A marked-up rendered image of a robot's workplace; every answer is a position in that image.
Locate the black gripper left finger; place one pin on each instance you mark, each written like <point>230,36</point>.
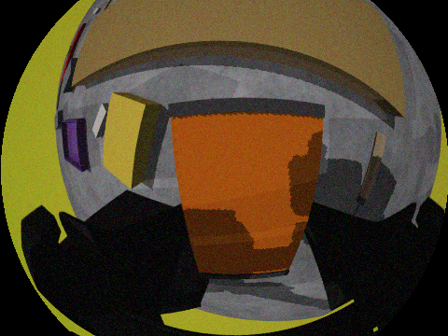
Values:
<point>142,257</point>

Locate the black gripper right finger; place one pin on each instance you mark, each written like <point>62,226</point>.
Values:
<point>346,248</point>

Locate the yellow rectangular block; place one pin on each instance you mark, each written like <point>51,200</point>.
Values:
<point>131,121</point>

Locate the red flat block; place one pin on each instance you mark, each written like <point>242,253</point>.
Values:
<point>72,48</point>

